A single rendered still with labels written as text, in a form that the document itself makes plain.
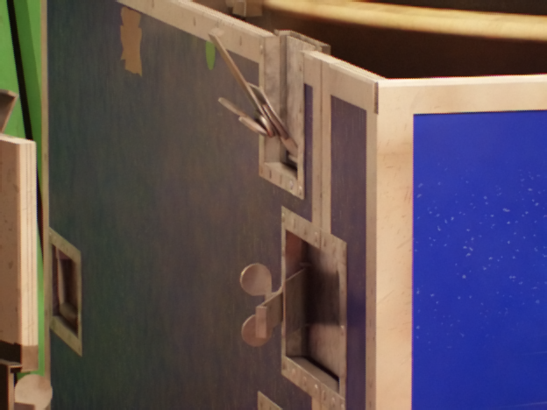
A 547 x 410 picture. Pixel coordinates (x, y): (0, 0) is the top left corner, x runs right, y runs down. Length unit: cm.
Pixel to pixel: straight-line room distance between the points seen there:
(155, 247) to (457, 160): 69
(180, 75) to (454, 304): 58
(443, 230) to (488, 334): 8
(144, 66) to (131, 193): 13
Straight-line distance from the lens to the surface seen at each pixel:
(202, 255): 291
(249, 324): 261
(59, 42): 345
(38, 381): 219
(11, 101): 222
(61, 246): 347
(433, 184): 242
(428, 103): 241
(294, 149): 264
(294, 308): 261
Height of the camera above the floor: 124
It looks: 9 degrees down
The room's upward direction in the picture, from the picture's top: straight up
